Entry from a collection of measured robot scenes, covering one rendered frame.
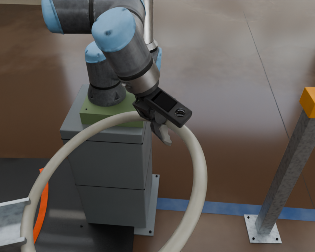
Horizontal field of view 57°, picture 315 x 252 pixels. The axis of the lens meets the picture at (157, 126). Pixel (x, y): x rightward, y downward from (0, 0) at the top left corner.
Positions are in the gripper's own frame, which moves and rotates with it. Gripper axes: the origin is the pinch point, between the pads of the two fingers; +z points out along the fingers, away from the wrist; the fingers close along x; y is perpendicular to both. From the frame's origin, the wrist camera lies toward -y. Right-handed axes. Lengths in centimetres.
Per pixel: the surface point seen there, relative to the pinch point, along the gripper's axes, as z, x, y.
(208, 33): 171, -235, 227
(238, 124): 153, -103, 82
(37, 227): 83, 68, 107
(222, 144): 143, -72, 76
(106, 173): 54, 16, 65
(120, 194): 72, 18, 64
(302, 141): 60, -51, -7
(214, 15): 185, -295, 266
